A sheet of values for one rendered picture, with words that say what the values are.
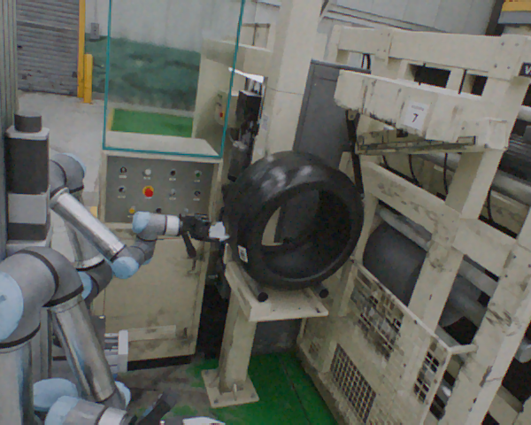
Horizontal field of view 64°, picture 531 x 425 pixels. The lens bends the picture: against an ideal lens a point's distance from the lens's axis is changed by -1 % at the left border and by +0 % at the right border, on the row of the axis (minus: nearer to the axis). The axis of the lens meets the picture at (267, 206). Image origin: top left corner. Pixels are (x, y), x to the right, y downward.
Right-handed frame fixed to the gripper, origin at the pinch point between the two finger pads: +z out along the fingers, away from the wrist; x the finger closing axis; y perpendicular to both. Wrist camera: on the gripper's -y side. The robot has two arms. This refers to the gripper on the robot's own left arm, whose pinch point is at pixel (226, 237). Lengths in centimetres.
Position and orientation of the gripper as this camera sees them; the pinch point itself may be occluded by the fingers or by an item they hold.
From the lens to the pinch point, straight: 165.6
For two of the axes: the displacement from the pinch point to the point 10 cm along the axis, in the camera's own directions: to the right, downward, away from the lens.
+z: 8.9, 1.4, 4.3
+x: -3.5, -3.9, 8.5
